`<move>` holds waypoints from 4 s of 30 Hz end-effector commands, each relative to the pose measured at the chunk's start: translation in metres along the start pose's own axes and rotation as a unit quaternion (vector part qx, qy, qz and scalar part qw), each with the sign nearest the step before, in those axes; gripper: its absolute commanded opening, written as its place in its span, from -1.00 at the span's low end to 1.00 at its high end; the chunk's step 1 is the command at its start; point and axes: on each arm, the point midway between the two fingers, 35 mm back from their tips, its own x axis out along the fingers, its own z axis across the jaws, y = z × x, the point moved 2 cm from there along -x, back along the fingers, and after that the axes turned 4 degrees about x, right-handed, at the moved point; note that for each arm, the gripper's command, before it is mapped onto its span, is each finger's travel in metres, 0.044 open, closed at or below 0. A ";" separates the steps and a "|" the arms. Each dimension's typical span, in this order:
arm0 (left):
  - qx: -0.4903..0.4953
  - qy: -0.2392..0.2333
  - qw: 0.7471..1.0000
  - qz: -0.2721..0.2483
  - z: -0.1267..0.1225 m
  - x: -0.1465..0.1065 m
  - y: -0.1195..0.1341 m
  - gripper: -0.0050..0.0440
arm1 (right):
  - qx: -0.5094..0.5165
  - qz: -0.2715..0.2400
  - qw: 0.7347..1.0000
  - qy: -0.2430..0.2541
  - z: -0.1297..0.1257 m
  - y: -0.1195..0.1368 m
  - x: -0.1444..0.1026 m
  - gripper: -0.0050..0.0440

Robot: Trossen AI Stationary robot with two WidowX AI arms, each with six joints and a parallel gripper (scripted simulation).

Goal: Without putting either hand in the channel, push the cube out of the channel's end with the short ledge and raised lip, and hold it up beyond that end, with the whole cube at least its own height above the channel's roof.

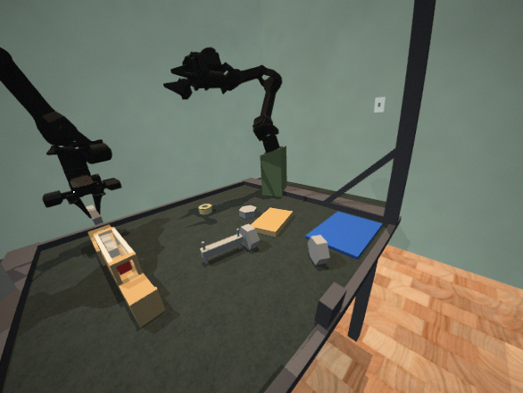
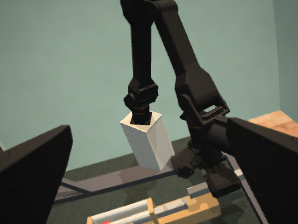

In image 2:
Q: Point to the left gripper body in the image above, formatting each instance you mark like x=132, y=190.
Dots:
x=224, y=181

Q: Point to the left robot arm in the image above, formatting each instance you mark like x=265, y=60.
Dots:
x=194, y=87

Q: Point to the grey square stick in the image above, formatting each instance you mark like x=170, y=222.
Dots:
x=171, y=208

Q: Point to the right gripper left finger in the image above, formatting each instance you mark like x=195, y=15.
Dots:
x=31, y=174

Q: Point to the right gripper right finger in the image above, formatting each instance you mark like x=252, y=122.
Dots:
x=268, y=160

